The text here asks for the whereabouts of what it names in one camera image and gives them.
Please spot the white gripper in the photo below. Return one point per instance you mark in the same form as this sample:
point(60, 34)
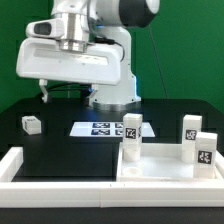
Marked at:
point(42, 59)

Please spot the white square tabletop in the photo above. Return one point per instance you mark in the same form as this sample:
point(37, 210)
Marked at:
point(159, 162)

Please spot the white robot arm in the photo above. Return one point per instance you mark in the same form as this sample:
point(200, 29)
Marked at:
point(87, 42)

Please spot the white fiducial tag sheet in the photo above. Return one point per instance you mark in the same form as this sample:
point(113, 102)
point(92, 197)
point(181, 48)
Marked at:
point(97, 129)

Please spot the white U-shaped obstacle fence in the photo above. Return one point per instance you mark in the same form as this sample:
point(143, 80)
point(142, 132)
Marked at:
point(209, 193)

